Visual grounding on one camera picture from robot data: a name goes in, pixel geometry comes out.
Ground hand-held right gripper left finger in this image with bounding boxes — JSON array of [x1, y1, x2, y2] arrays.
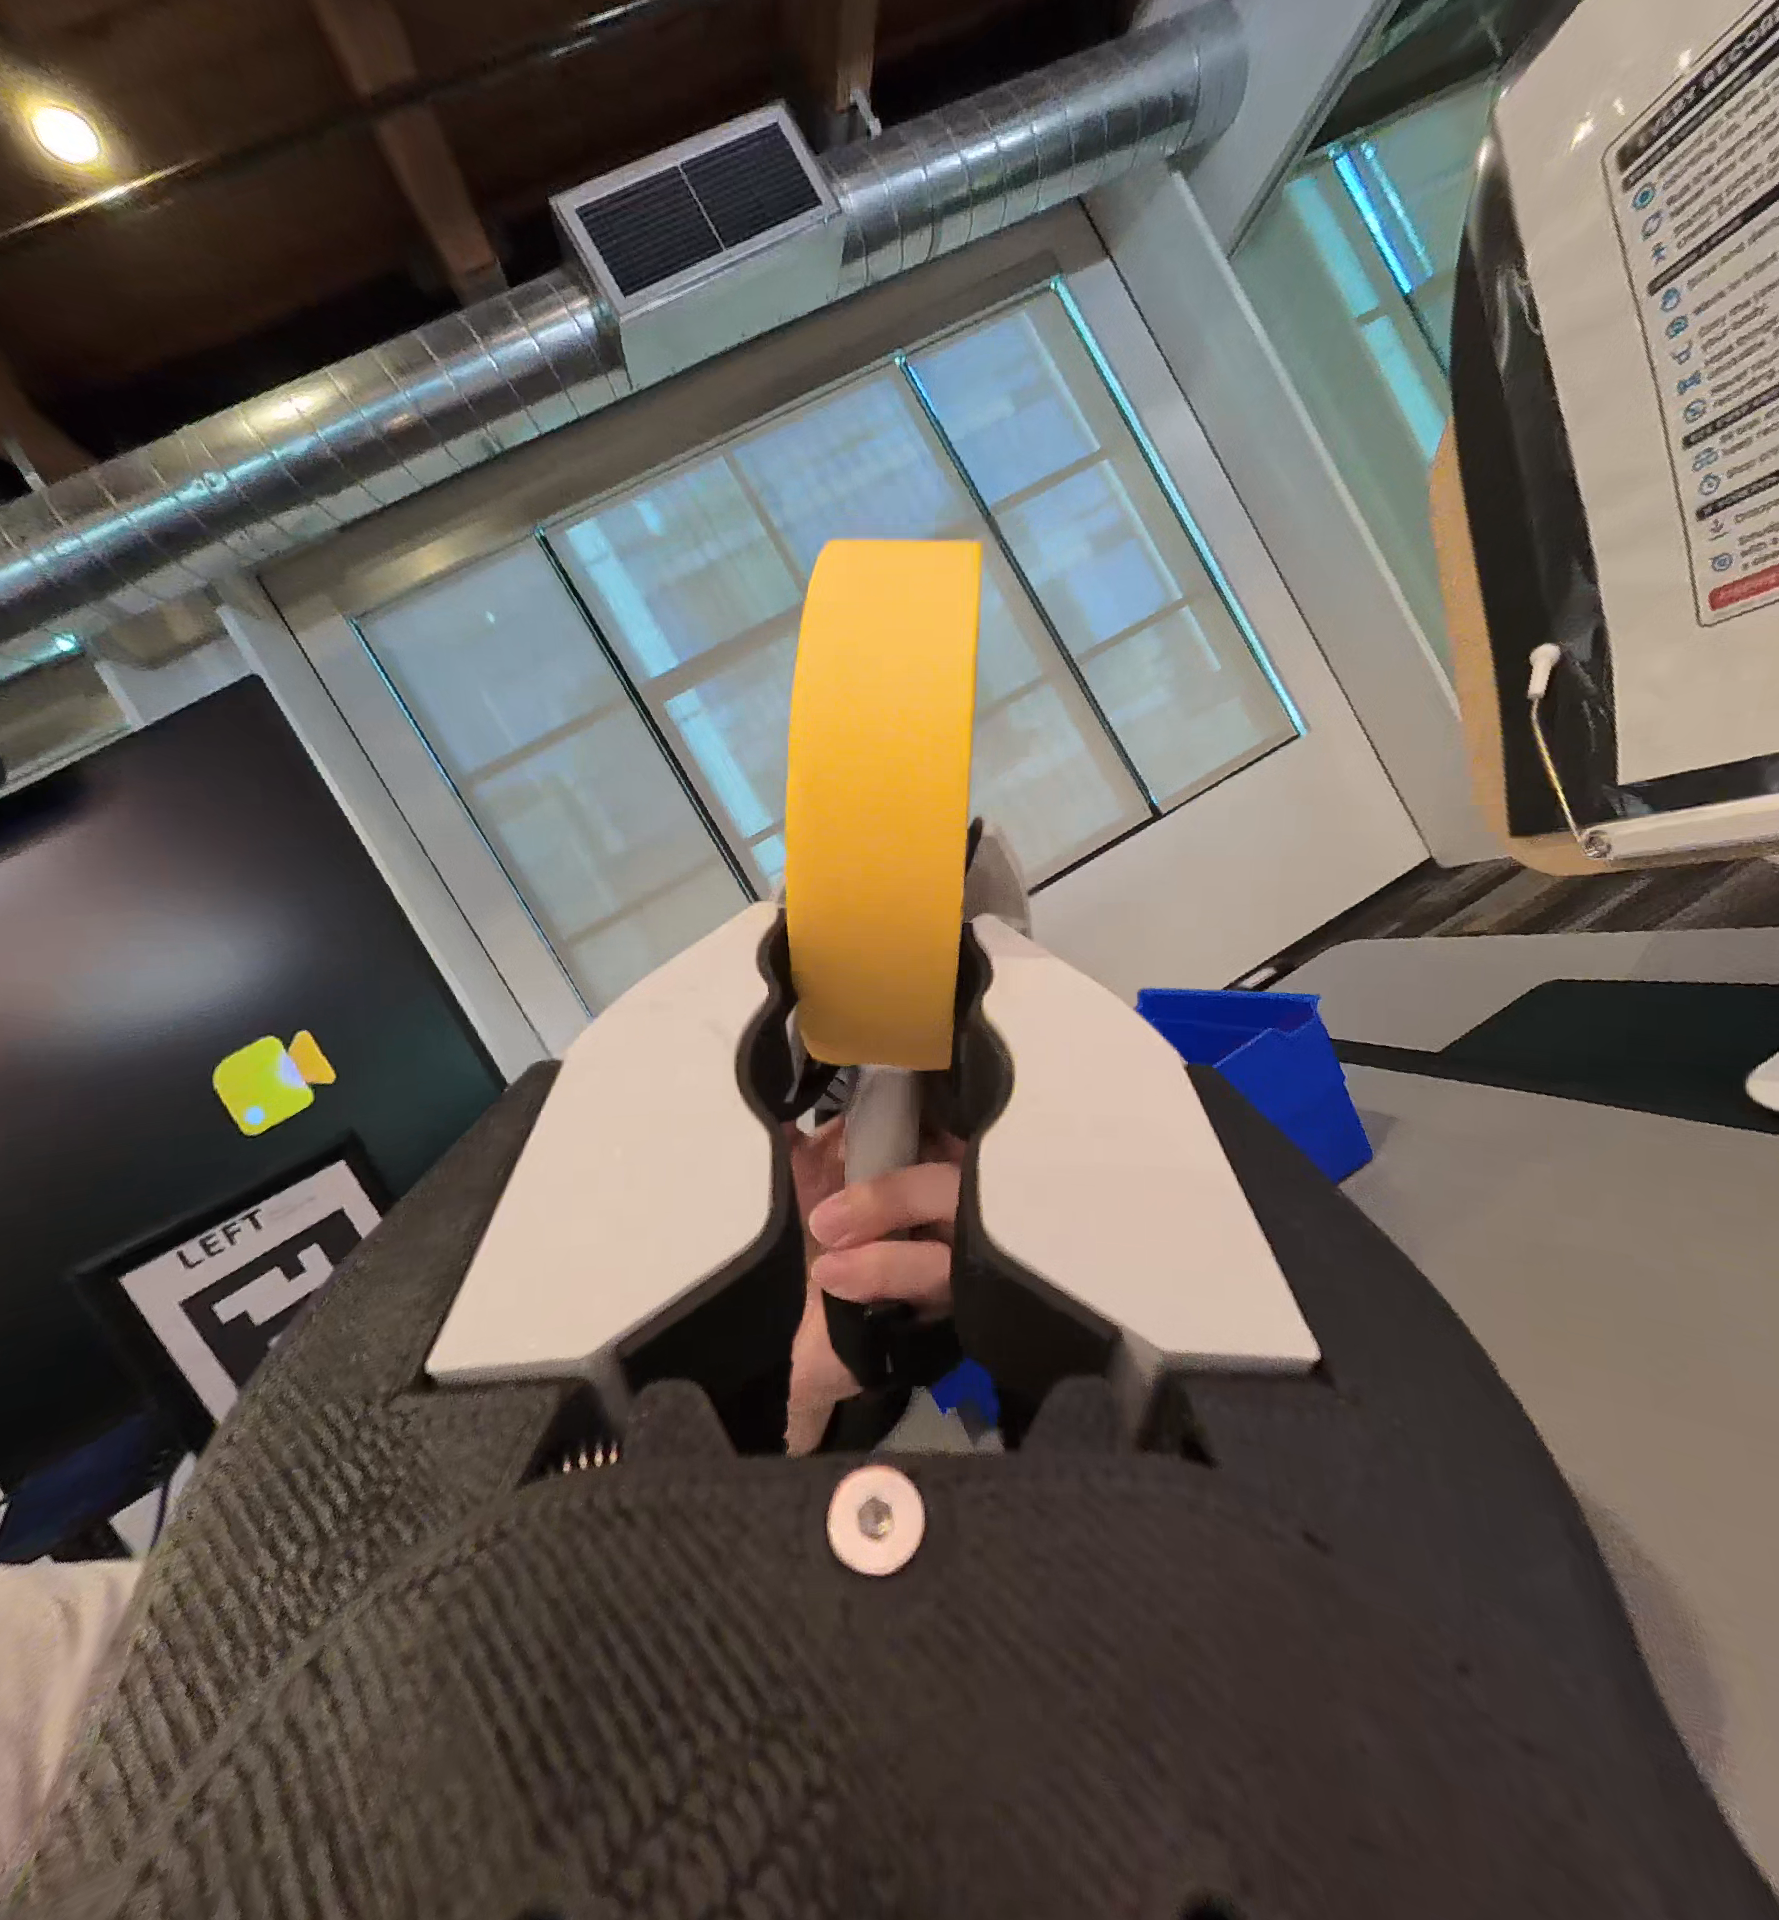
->
[[425, 900, 801, 1385]]

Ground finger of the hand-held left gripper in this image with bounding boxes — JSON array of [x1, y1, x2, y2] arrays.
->
[[964, 821, 1035, 939]]

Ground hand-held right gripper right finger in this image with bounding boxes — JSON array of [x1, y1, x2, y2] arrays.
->
[[949, 917, 1325, 1379]]

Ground yellow tape roll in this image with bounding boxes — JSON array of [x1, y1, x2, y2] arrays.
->
[[786, 541, 987, 1074]]

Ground blue plastic bin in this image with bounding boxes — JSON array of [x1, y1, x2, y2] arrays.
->
[[934, 988, 1376, 1420]]

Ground black desk mat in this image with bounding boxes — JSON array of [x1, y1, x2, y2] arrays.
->
[[1421, 977, 1779, 1145]]

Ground person's left hand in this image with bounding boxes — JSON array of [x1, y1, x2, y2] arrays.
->
[[787, 1126, 966, 1456]]

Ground black framed marker sign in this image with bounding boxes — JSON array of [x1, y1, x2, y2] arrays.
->
[[73, 1132, 389, 1454]]

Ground black monitor screen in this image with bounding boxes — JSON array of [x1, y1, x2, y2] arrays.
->
[[0, 675, 508, 1524]]

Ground acrylic sign stand wooden board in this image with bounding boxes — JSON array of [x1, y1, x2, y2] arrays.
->
[[1428, 0, 1779, 1128]]

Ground person's beige shirt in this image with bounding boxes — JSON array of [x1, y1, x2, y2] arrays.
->
[[0, 1560, 143, 1920]]

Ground silver duct with vent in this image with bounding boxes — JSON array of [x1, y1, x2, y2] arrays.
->
[[0, 0, 1251, 677]]

